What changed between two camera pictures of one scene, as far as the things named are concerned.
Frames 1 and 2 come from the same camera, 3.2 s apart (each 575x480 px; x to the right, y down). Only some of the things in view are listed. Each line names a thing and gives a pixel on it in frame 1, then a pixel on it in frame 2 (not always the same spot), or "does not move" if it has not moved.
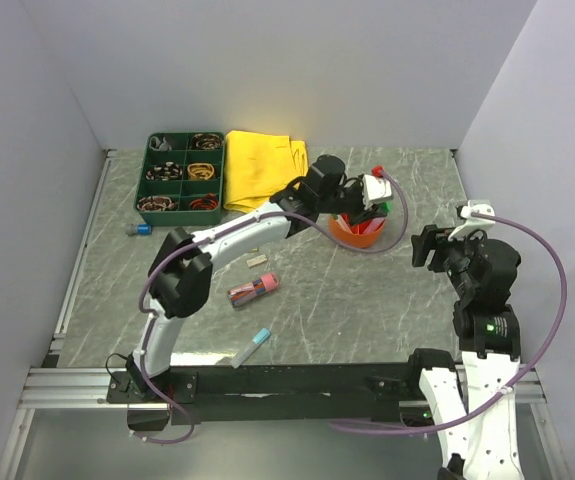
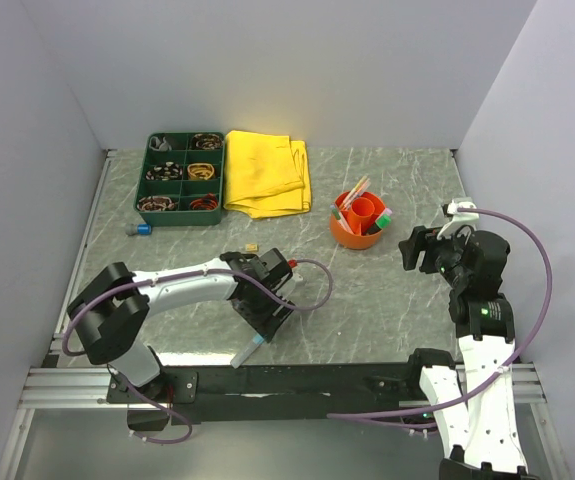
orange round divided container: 353,234 does not move
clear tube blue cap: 259,339 does not move
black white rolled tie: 169,170 does not move
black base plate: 328,393 does not move
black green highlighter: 386,207 to 383,221
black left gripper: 362,213 to 266,323
